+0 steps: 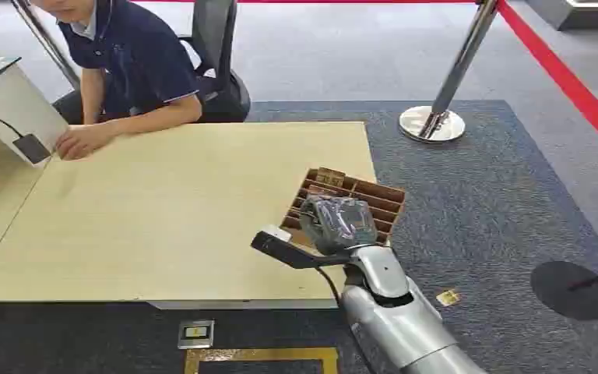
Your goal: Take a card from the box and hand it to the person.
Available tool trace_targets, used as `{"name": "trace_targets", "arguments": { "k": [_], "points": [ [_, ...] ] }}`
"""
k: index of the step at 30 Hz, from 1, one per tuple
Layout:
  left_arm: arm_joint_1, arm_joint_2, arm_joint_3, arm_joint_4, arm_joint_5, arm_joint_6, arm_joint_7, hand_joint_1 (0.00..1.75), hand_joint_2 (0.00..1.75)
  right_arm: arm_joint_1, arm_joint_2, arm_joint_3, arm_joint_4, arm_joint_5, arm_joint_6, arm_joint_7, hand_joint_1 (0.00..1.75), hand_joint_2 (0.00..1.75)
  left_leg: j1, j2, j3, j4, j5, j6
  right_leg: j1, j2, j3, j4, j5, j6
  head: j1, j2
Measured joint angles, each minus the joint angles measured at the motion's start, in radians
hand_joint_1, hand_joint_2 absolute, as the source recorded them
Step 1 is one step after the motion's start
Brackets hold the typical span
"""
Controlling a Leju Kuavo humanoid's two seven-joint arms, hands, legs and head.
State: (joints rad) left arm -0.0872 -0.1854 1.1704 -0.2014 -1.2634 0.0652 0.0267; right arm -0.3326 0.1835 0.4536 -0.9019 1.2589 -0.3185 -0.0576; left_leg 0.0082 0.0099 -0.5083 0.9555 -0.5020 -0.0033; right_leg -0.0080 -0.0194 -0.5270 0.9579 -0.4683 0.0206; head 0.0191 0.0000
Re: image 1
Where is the person's left hand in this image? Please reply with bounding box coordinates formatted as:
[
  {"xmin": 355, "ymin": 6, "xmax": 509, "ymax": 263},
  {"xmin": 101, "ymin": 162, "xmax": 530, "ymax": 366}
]
[{"xmin": 55, "ymin": 123, "xmax": 118, "ymax": 161}]

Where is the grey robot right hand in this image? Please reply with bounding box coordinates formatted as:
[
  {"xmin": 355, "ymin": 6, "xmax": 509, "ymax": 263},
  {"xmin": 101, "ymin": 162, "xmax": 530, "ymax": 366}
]
[{"xmin": 298, "ymin": 195, "xmax": 379, "ymax": 257}]

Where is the wooden card box with slots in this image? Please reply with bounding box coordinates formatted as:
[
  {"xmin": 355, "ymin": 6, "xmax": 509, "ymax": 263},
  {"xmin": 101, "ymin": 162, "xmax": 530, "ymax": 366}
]
[{"xmin": 280, "ymin": 167, "xmax": 407, "ymax": 250}]

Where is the brown printed card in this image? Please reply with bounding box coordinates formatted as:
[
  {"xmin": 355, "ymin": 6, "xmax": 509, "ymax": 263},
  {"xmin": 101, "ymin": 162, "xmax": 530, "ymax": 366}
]
[{"xmin": 315, "ymin": 167, "xmax": 347, "ymax": 189}]

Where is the grey card reader pad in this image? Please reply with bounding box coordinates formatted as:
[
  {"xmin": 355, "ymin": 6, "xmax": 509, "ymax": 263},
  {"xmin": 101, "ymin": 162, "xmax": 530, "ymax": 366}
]
[{"xmin": 12, "ymin": 133, "xmax": 53, "ymax": 166}]

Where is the white desktop device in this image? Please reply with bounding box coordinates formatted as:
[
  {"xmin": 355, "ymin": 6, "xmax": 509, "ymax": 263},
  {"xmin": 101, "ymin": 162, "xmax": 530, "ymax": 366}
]
[{"xmin": 0, "ymin": 51, "xmax": 69, "ymax": 168}]

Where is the person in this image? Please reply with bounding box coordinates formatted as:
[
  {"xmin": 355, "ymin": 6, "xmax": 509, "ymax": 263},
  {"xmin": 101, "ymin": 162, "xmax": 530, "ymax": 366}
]
[{"xmin": 30, "ymin": 0, "xmax": 205, "ymax": 161}]

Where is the chrome stanchion pole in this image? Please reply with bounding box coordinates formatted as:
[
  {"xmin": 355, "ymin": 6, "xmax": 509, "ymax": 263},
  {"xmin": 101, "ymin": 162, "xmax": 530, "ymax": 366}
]
[{"xmin": 9, "ymin": 0, "xmax": 82, "ymax": 92}]

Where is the yellow floor sticker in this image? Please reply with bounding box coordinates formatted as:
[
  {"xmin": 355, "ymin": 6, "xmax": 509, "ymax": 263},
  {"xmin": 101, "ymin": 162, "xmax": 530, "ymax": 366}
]
[{"xmin": 435, "ymin": 288, "xmax": 462, "ymax": 308}]

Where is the chrome stanchion with round base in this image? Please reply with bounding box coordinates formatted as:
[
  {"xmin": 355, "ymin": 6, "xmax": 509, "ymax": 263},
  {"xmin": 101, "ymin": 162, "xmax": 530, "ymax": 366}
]
[{"xmin": 398, "ymin": 0, "xmax": 501, "ymax": 144}]

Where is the dark blue carpet mat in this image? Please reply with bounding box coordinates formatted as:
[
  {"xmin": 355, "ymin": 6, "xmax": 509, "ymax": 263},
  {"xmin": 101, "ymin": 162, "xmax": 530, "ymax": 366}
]
[{"xmin": 0, "ymin": 100, "xmax": 598, "ymax": 374}]

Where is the black office chair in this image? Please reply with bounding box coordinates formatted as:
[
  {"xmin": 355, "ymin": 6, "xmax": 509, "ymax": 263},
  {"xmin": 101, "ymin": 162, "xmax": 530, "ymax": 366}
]
[{"xmin": 177, "ymin": 0, "xmax": 252, "ymax": 125}]

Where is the metal floor socket plate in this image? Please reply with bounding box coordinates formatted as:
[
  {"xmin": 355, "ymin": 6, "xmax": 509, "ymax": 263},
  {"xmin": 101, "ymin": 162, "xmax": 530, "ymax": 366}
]
[{"xmin": 177, "ymin": 319, "xmax": 216, "ymax": 351}]

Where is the red barrier belt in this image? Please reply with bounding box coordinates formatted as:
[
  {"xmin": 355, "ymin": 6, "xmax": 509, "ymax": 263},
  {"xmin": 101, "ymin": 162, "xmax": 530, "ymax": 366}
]
[{"xmin": 128, "ymin": 0, "xmax": 598, "ymax": 165}]

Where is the grey platform block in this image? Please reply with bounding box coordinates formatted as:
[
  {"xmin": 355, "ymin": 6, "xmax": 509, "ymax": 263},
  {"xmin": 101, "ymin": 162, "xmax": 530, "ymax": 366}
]
[{"xmin": 522, "ymin": 0, "xmax": 598, "ymax": 31}]

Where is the right wrist camera with black bracket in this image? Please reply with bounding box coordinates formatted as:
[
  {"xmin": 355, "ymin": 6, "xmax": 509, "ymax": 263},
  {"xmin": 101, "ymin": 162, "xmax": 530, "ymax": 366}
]
[{"xmin": 250, "ymin": 224, "xmax": 353, "ymax": 271}]

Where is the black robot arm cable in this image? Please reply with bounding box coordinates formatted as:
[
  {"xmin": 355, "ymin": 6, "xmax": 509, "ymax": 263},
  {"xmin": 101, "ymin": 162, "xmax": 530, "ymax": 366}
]
[{"xmin": 313, "ymin": 266, "xmax": 343, "ymax": 306}]

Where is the yellow floor tape frame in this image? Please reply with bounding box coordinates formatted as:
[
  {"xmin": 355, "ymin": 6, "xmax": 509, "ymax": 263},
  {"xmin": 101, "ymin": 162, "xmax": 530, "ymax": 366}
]
[{"xmin": 184, "ymin": 347, "xmax": 340, "ymax": 374}]

